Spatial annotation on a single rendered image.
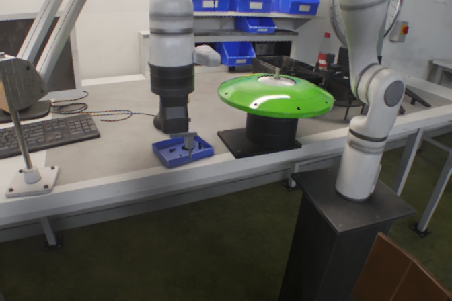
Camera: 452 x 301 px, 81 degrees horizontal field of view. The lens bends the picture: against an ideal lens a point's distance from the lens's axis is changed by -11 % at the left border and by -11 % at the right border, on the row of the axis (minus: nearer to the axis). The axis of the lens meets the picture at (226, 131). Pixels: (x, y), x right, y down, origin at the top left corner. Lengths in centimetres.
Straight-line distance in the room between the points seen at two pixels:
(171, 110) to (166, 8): 16
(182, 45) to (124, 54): 111
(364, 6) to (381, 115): 23
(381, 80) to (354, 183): 26
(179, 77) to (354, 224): 50
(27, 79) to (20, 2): 93
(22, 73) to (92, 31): 92
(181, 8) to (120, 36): 111
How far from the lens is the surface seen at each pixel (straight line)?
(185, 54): 47
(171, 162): 72
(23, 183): 75
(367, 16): 61
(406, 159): 152
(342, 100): 111
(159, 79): 48
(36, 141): 92
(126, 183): 70
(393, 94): 69
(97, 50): 156
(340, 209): 76
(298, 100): 71
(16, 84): 65
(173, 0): 46
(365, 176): 76
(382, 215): 79
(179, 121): 50
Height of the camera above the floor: 130
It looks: 25 degrees down
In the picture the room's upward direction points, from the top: 3 degrees clockwise
